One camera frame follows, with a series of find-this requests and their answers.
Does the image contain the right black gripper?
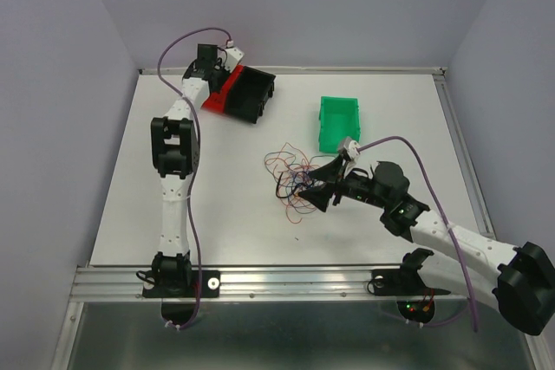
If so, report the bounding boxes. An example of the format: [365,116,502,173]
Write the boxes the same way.
[297,155,390,213]

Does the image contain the wire bundle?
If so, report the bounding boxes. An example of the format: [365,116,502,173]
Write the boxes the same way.
[263,140,324,224]

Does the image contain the green plastic bin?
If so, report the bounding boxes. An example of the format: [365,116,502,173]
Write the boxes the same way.
[318,96,361,153]

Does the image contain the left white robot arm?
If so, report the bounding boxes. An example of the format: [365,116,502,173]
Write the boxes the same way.
[141,44,225,298]

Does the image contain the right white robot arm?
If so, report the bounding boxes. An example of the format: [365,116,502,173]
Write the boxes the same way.
[298,157,554,335]

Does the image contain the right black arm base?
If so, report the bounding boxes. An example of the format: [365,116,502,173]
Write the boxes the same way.
[366,268,450,296]

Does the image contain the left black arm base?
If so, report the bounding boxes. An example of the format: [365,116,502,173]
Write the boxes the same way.
[135,253,221,299]

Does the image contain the red plastic bin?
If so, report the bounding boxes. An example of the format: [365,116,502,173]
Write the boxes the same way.
[201,64,245,114]

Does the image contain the black plastic bin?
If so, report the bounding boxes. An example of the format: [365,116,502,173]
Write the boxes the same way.
[224,66,276,124]

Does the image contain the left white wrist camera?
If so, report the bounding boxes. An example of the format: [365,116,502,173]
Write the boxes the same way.
[222,46,245,72]

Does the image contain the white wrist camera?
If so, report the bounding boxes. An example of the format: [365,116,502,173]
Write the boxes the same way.
[337,137,360,162]
[222,46,245,72]

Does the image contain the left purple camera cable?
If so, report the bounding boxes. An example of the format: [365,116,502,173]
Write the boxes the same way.
[156,27,233,331]

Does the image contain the purple camera cable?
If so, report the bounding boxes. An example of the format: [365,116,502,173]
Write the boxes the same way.
[357,135,480,332]
[156,27,233,331]

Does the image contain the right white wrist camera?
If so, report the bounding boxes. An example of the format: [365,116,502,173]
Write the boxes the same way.
[337,137,360,162]

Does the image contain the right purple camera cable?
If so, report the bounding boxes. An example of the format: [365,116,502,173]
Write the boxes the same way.
[357,135,480,332]

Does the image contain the aluminium front rail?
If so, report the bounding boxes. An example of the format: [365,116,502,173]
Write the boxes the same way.
[70,265,462,302]

